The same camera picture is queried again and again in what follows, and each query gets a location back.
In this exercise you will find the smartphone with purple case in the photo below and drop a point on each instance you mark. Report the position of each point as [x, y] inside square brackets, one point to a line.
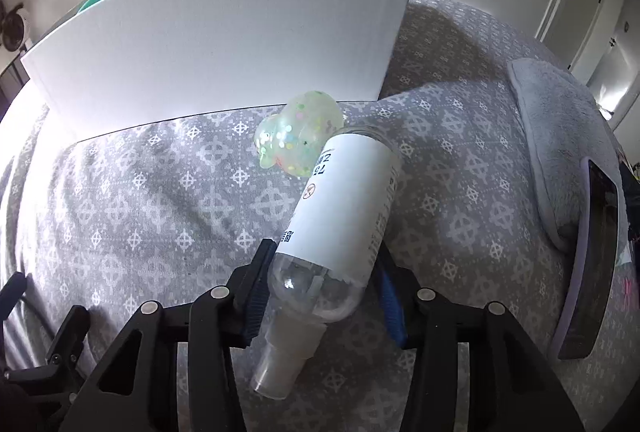
[591, 279]

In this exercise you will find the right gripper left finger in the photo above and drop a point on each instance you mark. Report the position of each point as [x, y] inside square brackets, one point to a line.
[134, 385]

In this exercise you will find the grey fleece cloth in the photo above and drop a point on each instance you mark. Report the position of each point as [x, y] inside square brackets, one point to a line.
[563, 125]

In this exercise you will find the teal lid in box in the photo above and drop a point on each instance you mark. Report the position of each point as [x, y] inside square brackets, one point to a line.
[87, 4]

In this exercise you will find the clear confetti squishy ball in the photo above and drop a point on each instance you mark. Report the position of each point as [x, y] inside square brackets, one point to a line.
[293, 138]

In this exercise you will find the grey patterned bedspread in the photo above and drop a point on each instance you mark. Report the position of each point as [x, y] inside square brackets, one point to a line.
[167, 210]

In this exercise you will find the small round black fan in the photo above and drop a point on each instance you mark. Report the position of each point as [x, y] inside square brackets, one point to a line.
[15, 27]

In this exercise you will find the white wardrobe doors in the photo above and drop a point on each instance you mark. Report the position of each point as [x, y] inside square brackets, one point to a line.
[598, 42]

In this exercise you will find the white cardboard box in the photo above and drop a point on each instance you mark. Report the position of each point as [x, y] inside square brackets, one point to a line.
[125, 63]

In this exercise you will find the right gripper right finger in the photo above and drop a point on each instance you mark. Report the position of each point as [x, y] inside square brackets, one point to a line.
[512, 386]

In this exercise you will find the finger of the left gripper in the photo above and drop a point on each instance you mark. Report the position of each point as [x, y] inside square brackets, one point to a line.
[11, 293]
[68, 342]

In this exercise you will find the clear spray bottle white label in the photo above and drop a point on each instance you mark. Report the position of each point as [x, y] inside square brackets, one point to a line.
[327, 252]

